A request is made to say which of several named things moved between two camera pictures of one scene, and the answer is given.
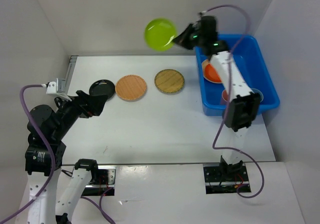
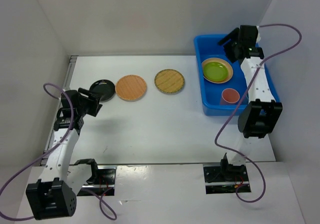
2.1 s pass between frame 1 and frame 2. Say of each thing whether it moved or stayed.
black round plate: stayed
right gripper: moved
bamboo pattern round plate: stayed
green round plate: moved
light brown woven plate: stayed
